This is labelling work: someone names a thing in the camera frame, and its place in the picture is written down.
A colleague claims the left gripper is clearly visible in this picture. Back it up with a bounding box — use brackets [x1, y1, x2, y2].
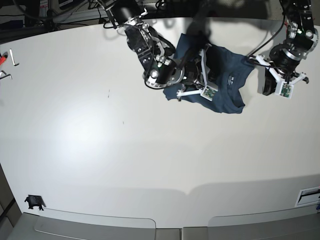
[248, 53, 310, 96]

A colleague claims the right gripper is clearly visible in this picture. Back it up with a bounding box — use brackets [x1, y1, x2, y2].
[175, 43, 224, 101]

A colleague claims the blue T-shirt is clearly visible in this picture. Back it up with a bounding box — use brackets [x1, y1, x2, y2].
[163, 33, 255, 114]

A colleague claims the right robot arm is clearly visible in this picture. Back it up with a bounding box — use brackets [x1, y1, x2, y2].
[97, 0, 219, 101]

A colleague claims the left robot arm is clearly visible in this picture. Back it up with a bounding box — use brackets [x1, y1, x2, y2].
[247, 0, 319, 99]

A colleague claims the upper hex key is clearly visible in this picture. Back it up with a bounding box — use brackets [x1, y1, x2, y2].
[9, 48, 19, 67]

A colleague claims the hex key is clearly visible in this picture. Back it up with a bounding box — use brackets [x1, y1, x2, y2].
[9, 48, 19, 67]
[0, 70, 13, 80]

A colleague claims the lower hex key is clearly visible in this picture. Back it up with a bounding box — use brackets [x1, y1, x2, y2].
[0, 70, 13, 80]

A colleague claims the red marker pen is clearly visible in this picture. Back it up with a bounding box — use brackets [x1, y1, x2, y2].
[0, 52, 8, 65]

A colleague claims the black table clamp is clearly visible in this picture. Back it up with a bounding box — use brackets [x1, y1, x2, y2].
[24, 195, 46, 211]

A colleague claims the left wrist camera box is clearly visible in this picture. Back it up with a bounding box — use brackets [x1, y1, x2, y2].
[274, 81, 294, 99]

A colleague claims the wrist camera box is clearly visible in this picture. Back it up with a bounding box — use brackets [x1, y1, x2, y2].
[274, 81, 294, 99]
[200, 85, 219, 102]

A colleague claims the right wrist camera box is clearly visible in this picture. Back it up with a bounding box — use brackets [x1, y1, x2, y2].
[200, 85, 219, 102]

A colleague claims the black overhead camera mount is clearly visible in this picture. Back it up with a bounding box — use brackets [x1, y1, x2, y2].
[186, 8, 212, 42]

